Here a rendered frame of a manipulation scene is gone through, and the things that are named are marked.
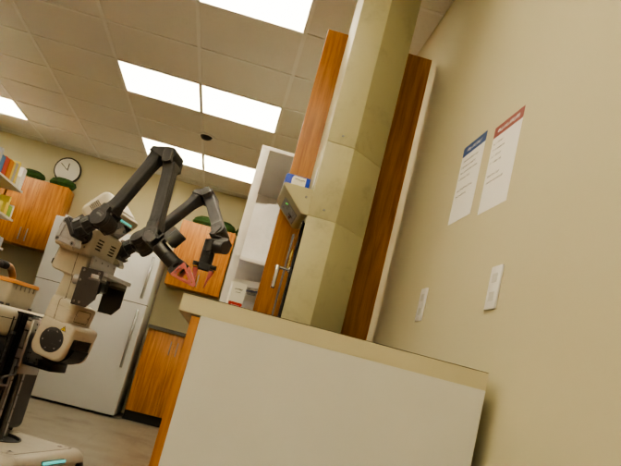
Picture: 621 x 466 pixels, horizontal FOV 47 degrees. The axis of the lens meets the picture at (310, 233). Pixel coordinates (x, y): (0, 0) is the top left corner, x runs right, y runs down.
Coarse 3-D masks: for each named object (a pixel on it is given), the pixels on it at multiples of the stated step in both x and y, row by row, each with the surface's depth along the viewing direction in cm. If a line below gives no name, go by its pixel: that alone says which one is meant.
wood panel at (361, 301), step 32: (320, 64) 318; (416, 64) 324; (320, 96) 315; (416, 96) 322; (320, 128) 313; (384, 160) 315; (384, 192) 312; (288, 224) 304; (384, 224) 310; (384, 256) 307; (352, 288) 303; (352, 320) 301
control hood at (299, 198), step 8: (288, 184) 269; (280, 192) 284; (288, 192) 269; (296, 192) 269; (304, 192) 269; (312, 192) 270; (280, 200) 290; (288, 200) 276; (296, 200) 268; (304, 200) 269; (280, 208) 299; (296, 208) 271; (304, 208) 268; (296, 216) 279; (304, 216) 272; (296, 224) 289
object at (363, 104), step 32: (384, 0) 287; (416, 0) 301; (352, 32) 297; (384, 32) 285; (352, 64) 280; (384, 64) 286; (352, 96) 278; (384, 96) 288; (352, 128) 276; (384, 128) 290
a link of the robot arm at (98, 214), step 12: (156, 156) 298; (180, 156) 300; (144, 168) 298; (156, 168) 300; (132, 180) 296; (144, 180) 298; (120, 192) 295; (132, 192) 295; (108, 204) 290; (120, 204) 293; (96, 216) 288; (108, 216) 289
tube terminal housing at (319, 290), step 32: (320, 160) 280; (352, 160) 274; (320, 192) 270; (352, 192) 276; (320, 224) 268; (352, 224) 277; (320, 256) 266; (352, 256) 279; (288, 288) 262; (320, 288) 264; (320, 320) 266
